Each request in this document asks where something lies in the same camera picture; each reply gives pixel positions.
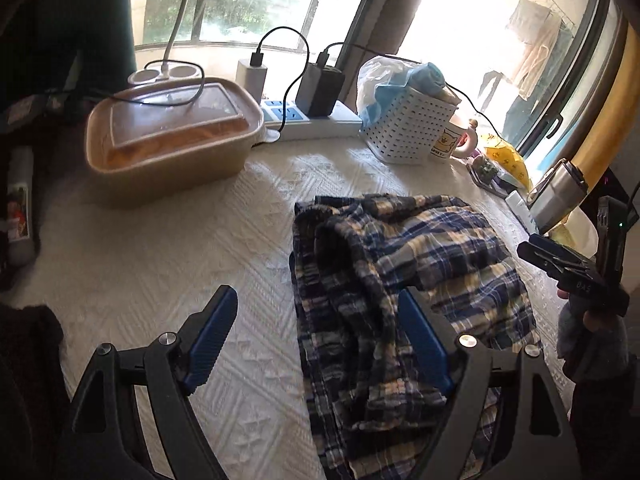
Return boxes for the person's right forearm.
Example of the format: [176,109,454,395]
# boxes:
[570,375,640,480]

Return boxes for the small potted plant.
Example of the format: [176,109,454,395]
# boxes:
[467,155,501,193]

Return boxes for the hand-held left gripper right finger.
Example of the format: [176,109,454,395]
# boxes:
[397,287,583,480]

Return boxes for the black charger plug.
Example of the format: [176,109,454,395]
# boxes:
[295,63,346,117]

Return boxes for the blue plaid pants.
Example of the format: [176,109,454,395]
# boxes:
[289,192,543,480]

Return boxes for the beige lidded lunch box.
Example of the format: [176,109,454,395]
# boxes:
[84,76,265,208]

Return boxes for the person's right hand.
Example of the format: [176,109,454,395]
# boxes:
[556,287,632,385]

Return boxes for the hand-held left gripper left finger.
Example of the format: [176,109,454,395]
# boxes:
[60,285,238,480]

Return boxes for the white textured tablecloth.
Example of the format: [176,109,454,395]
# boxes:
[10,135,581,480]

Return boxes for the white gooseneck desk lamp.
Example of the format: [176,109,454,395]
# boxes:
[127,0,205,86]

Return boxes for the stainless steel tumbler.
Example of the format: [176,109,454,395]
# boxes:
[527,158,590,233]

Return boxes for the clear plastic bag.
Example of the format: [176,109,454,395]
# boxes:
[356,56,426,128]

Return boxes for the long black charger cable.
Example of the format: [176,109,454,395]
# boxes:
[317,41,496,131]

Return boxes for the white tube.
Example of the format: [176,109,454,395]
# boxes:
[505,190,538,233]

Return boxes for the white perforated basket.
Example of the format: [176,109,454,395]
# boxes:
[361,87,460,166]

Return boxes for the balcony railing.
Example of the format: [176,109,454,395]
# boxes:
[131,0,376,56]

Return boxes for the hanging laundry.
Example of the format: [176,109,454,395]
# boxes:
[480,0,576,111]

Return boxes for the yellow snack packet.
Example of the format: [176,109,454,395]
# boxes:
[479,131,531,192]

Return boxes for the yellow curtain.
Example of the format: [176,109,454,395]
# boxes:
[565,25,640,196]

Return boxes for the black lamp cable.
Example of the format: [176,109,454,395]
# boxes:
[45,62,206,108]

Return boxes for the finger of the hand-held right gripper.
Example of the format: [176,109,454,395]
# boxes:
[517,241,584,282]
[527,233,592,269]

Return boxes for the light blue rolled item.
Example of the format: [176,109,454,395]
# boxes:
[407,61,447,97]

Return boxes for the dark green curtain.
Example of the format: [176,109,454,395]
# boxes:
[0,0,138,96]

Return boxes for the small white bottle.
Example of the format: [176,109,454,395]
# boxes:
[6,146,38,267]

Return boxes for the black cloth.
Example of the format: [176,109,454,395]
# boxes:
[0,302,68,480]

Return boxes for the cream mug with bear print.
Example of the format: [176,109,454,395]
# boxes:
[430,121,482,163]

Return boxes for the white power strip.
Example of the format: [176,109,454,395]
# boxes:
[259,99,363,142]

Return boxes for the white charger plug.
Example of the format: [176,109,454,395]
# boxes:
[236,59,268,106]

